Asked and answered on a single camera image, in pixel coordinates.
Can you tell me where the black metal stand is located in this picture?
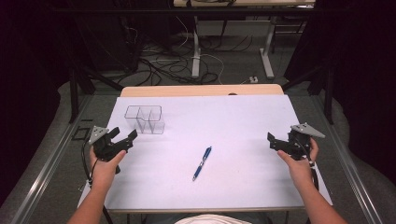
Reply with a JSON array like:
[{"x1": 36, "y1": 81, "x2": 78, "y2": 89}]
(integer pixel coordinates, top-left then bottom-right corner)
[
  {"x1": 66, "y1": 59, "x2": 125, "y2": 124},
  {"x1": 280, "y1": 60, "x2": 336, "y2": 126}
]

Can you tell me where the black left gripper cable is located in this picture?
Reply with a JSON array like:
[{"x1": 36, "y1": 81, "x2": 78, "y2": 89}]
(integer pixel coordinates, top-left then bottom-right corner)
[{"x1": 80, "y1": 139, "x2": 114, "y2": 224}]

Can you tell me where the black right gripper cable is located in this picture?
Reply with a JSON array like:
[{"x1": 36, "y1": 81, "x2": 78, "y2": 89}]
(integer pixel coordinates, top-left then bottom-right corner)
[{"x1": 298, "y1": 136, "x2": 320, "y2": 191}]

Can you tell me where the person's left hand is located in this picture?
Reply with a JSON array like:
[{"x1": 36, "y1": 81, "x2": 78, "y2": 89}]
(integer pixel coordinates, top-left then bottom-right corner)
[{"x1": 89, "y1": 146, "x2": 128, "y2": 189}]

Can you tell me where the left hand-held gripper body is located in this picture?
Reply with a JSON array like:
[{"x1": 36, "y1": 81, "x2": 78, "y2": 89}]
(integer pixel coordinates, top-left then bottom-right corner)
[{"x1": 88, "y1": 125, "x2": 126, "y2": 162}]

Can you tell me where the aluminium floor rail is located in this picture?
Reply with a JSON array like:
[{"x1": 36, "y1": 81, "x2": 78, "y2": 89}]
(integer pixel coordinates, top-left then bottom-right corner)
[
  {"x1": 310, "y1": 92, "x2": 386, "y2": 224},
  {"x1": 8, "y1": 94, "x2": 95, "y2": 224}
]

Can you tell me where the person's right hand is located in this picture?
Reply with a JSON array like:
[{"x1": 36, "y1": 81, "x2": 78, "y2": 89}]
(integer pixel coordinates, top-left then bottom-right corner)
[{"x1": 276, "y1": 137, "x2": 320, "y2": 189}]

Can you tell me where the white table cover sheet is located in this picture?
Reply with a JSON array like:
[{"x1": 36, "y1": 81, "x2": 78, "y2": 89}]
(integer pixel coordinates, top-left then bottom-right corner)
[{"x1": 77, "y1": 94, "x2": 333, "y2": 211}]

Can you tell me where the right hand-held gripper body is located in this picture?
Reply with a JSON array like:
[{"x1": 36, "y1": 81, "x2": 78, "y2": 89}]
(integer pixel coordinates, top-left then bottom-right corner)
[{"x1": 287, "y1": 121, "x2": 327, "y2": 161}]

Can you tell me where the dark curtain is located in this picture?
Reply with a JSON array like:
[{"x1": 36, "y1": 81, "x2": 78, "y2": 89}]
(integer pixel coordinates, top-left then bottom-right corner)
[
  {"x1": 284, "y1": 0, "x2": 396, "y2": 185},
  {"x1": 0, "y1": 0, "x2": 76, "y2": 208}
]

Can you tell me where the clear plastic organiser box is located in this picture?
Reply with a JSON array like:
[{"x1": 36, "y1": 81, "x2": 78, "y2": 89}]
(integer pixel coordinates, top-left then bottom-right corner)
[{"x1": 123, "y1": 105, "x2": 166, "y2": 135}]

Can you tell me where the tangle of floor cables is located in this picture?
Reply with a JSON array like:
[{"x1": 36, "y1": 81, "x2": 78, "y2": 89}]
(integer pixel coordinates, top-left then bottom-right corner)
[{"x1": 118, "y1": 18, "x2": 255, "y2": 87}]

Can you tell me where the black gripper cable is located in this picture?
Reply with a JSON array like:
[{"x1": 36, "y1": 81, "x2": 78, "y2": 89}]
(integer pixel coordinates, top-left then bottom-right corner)
[
  {"x1": 298, "y1": 136, "x2": 320, "y2": 191},
  {"x1": 80, "y1": 139, "x2": 114, "y2": 224}
]

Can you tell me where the person's white shirt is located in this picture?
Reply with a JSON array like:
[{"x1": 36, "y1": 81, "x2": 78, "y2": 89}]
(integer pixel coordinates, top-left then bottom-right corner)
[{"x1": 173, "y1": 213, "x2": 254, "y2": 224}]

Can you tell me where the blue pen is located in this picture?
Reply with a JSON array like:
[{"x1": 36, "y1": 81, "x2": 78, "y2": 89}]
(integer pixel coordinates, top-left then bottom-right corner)
[{"x1": 191, "y1": 146, "x2": 213, "y2": 182}]

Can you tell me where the white background desk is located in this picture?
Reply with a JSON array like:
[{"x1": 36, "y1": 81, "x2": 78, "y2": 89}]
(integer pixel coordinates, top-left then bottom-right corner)
[{"x1": 172, "y1": 0, "x2": 317, "y2": 80}]

